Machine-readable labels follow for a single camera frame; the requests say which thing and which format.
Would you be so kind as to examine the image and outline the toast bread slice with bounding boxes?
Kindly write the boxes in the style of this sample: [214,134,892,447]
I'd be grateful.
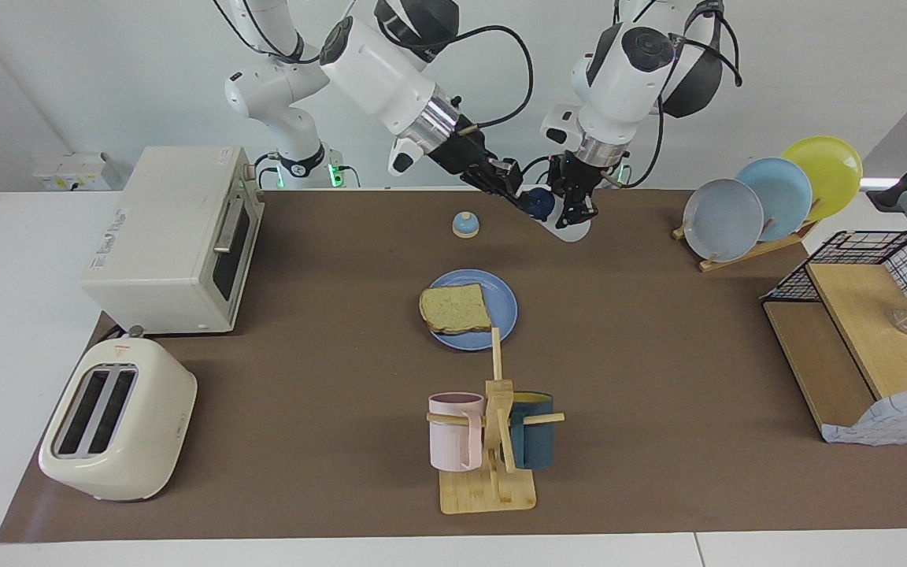
[419,284,494,335]

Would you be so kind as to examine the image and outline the blue round plate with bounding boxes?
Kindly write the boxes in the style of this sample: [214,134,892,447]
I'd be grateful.
[422,269,519,352]

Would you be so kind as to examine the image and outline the pale grey-blue plate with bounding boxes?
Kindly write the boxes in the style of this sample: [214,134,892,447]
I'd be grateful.
[683,179,764,262]

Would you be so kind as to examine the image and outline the wooden plate rack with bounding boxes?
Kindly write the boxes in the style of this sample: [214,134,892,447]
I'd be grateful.
[672,219,820,273]

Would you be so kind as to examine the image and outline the light blue plate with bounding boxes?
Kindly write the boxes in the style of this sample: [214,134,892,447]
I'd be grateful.
[737,157,813,243]

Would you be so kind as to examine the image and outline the yellow plate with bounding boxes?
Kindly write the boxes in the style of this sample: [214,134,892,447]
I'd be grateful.
[780,136,864,223]

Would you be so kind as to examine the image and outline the brown table mat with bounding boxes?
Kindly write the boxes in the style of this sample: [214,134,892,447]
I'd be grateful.
[0,189,907,544]

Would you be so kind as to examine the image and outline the teal mug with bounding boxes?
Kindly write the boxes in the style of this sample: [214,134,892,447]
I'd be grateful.
[510,391,555,471]

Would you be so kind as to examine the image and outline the pink mug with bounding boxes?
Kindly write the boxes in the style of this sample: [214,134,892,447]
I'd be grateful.
[428,392,486,472]

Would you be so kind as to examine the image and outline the wooden mug tree stand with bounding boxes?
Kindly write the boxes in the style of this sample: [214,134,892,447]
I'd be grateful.
[426,328,566,515]

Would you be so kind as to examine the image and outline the white toaster oven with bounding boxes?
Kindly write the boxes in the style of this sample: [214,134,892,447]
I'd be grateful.
[80,146,265,335]

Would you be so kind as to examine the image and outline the white patterned cloth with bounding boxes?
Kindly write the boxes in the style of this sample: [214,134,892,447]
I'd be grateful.
[822,386,907,447]

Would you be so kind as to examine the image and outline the cream two-slot toaster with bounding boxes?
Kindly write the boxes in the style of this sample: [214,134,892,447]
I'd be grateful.
[39,335,198,502]

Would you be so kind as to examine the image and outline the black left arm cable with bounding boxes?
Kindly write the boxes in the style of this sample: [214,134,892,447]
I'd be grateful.
[621,9,744,191]

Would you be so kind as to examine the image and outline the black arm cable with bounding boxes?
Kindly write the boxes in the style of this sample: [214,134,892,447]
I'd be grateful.
[420,25,535,129]
[621,9,744,191]

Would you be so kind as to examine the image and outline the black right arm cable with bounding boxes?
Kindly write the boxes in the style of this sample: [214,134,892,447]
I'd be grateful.
[420,25,535,129]

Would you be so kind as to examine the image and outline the black right base cable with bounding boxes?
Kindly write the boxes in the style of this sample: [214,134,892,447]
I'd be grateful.
[253,150,361,190]

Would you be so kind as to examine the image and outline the wood and wire shelf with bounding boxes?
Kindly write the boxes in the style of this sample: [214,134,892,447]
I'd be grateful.
[761,231,907,443]

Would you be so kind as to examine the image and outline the white wall power box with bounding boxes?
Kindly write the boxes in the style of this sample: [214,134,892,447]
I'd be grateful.
[34,152,122,191]

